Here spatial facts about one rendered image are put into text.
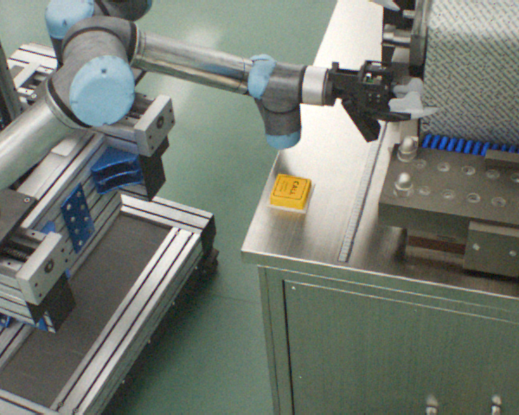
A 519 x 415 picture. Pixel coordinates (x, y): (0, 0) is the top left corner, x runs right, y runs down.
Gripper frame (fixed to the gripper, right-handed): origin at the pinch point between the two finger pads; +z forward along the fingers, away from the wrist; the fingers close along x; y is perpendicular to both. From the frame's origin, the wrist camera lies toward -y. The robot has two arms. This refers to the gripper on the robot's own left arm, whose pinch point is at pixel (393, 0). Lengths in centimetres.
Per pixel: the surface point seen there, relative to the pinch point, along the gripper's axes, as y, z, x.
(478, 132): -4.6, 28.2, -8.0
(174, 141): -155, 12, 82
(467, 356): -30, 55, -33
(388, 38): -6.7, 5.1, -0.1
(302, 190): -35.1, 11.8, -18.0
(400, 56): -8.9, 9.9, 1.0
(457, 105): -3.1, 21.0, -8.0
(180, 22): -170, -5, 151
